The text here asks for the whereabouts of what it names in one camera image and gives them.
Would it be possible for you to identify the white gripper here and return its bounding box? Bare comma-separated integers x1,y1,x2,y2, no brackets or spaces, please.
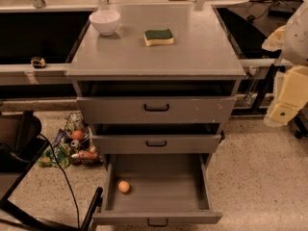
262,25,308,127

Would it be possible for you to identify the orange fruit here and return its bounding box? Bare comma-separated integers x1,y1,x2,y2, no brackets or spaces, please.
117,181,130,193

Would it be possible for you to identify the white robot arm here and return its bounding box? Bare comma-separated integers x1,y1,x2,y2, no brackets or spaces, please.
262,1,308,127

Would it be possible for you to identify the grey top drawer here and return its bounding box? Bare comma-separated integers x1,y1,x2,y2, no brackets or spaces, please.
77,80,236,124

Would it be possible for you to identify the grey drawer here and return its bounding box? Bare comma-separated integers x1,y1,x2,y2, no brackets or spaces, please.
77,80,236,124
93,154,222,227
92,123,224,154

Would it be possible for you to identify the grey drawer cabinet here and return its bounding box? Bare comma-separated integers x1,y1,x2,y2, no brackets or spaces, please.
64,2,247,166

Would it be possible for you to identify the grey bottom drawer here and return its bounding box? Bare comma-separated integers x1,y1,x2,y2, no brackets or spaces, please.
93,154,222,227

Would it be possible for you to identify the grey middle drawer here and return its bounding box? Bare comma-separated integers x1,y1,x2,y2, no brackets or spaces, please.
92,123,224,154

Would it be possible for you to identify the black side table stand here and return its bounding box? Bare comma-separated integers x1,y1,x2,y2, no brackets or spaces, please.
232,58,308,139

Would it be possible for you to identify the green yellow sponge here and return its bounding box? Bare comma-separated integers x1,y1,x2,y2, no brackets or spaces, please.
144,29,174,46

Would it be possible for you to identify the white bowl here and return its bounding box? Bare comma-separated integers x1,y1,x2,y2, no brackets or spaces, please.
90,10,120,36

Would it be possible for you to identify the red apple in basket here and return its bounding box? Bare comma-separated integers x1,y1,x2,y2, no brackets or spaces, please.
71,130,85,141

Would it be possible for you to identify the green snack bag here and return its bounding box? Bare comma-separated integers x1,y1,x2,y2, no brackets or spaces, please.
37,129,70,168

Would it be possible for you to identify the yellow black tape measure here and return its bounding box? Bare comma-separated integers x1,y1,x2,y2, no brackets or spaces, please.
31,56,46,68

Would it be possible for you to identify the black chair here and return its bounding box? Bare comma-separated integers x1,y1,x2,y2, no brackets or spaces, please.
0,110,104,231

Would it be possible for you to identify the wire basket of groceries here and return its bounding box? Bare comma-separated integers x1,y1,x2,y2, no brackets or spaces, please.
64,113,100,165

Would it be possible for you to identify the black cable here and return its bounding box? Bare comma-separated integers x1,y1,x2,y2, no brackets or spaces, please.
38,133,81,229

